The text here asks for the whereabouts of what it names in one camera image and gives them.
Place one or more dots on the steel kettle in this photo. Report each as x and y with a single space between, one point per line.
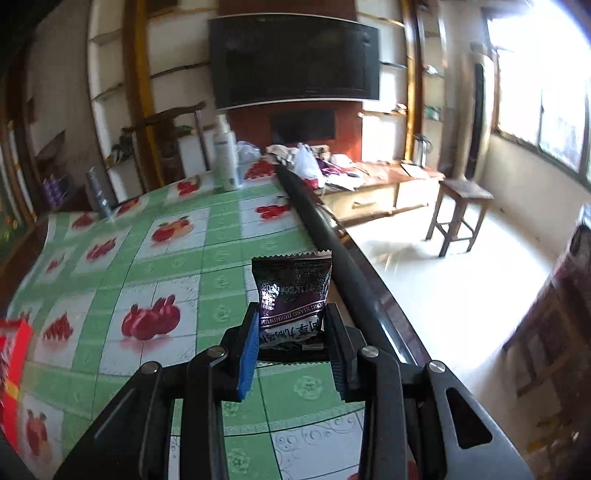
419 150

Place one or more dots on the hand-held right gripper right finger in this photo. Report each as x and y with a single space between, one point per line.
337 355

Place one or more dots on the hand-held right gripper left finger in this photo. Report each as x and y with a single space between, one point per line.
247 360

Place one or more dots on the red cardboard box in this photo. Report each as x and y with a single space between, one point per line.
18 364

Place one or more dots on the black rectangular panel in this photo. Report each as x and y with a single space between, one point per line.
302 125

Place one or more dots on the window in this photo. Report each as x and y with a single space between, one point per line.
554 92

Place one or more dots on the flower wall poster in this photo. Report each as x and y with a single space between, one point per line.
9 226

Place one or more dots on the tall beige air conditioner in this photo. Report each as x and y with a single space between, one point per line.
466 115

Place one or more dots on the dark lumpy object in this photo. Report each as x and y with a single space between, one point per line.
122 145

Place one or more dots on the wooden stool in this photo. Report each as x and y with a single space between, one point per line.
461 188

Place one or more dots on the brown wooden cabinet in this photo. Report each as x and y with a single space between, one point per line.
554 314

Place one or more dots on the wooden chair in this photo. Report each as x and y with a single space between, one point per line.
168 152

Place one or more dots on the low wooden cabinet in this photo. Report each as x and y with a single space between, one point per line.
369 198

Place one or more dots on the white wall shelf unit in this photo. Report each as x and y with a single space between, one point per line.
115 55

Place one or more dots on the black television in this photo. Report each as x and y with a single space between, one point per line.
295 60

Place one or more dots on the grey cylindrical bottle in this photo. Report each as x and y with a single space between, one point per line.
99 189

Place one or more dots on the black snack packet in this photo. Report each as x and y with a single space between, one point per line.
293 295

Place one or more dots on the white spray bottle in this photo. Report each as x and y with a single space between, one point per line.
226 157

